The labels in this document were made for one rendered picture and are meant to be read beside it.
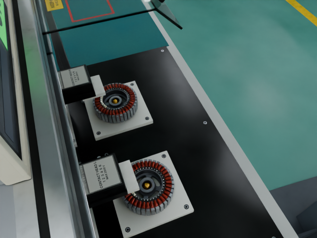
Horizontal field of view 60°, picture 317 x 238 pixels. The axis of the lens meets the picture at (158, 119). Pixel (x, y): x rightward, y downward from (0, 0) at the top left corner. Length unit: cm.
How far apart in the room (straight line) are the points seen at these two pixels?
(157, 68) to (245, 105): 106
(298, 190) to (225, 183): 98
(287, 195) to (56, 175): 138
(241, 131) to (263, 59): 68
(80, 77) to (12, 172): 39
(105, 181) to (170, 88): 40
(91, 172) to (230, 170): 32
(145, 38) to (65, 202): 79
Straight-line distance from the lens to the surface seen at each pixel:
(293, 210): 154
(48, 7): 57
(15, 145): 26
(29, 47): 40
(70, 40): 102
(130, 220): 59
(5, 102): 28
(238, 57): 212
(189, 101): 75
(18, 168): 26
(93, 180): 47
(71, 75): 63
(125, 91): 72
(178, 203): 60
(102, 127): 70
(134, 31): 101
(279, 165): 164
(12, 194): 28
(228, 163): 67
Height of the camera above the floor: 134
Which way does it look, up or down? 54 degrees down
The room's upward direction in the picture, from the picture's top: straight up
